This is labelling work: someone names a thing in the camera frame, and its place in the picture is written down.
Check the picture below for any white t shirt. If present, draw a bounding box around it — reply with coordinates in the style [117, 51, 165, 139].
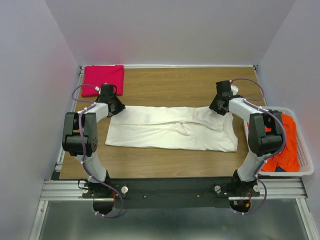
[105, 106, 238, 152]

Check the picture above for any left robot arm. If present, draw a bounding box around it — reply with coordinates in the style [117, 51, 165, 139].
[62, 83, 126, 195]

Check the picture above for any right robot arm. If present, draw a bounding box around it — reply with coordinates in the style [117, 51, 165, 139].
[209, 80, 287, 196]

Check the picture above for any folded pink t shirt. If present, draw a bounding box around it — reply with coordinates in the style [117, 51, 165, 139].
[81, 65, 125, 98]

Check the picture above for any orange t shirt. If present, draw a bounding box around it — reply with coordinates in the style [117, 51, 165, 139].
[261, 113, 300, 172]

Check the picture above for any white plastic basket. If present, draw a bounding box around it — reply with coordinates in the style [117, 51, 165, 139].
[237, 106, 314, 181]

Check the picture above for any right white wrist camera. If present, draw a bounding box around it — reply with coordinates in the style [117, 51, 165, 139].
[229, 80, 239, 96]

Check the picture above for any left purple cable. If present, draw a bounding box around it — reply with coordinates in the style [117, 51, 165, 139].
[71, 84, 125, 219]

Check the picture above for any purple cable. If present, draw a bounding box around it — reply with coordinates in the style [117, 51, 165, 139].
[229, 78, 287, 216]
[71, 84, 125, 219]

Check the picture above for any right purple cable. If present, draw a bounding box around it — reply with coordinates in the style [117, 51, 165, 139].
[229, 78, 287, 216]

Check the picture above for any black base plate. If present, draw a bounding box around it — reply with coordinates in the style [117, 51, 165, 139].
[82, 177, 260, 209]

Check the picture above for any aluminium frame rail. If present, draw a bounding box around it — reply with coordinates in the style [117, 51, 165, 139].
[29, 65, 86, 240]

